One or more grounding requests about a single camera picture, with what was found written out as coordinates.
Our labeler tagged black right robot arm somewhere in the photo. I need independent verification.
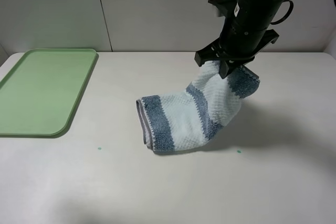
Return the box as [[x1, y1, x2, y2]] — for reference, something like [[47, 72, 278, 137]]
[[195, 0, 294, 78]]

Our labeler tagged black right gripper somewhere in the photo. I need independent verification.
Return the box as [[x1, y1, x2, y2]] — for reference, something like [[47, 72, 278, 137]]
[[194, 0, 279, 79]]

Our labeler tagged green plastic tray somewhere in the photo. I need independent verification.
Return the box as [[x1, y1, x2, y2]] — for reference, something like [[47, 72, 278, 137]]
[[1, 49, 99, 138]]

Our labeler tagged blue white striped towel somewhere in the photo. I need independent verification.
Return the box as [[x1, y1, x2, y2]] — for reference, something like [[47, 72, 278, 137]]
[[136, 61, 260, 153]]

